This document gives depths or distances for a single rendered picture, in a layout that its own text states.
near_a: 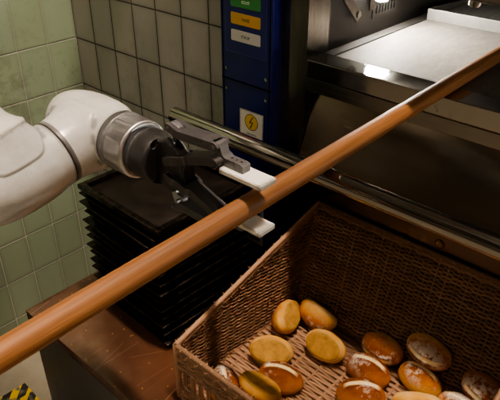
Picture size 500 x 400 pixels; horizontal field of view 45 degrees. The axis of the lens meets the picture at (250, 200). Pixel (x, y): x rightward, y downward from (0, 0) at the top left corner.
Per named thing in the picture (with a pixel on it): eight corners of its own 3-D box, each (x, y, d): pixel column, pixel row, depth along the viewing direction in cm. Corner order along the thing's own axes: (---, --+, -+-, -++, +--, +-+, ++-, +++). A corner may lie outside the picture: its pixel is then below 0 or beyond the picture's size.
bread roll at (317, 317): (338, 316, 137) (324, 336, 136) (341, 324, 143) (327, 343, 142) (304, 292, 142) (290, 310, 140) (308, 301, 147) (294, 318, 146)
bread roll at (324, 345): (336, 371, 129) (345, 369, 134) (347, 342, 129) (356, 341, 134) (298, 350, 134) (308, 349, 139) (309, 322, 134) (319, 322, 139)
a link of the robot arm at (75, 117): (155, 151, 97) (90, 195, 90) (98, 124, 106) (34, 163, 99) (139, 92, 90) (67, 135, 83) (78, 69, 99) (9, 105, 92)
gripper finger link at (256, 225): (219, 213, 79) (220, 217, 79) (259, 233, 75) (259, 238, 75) (235, 204, 81) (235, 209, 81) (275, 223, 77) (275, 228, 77)
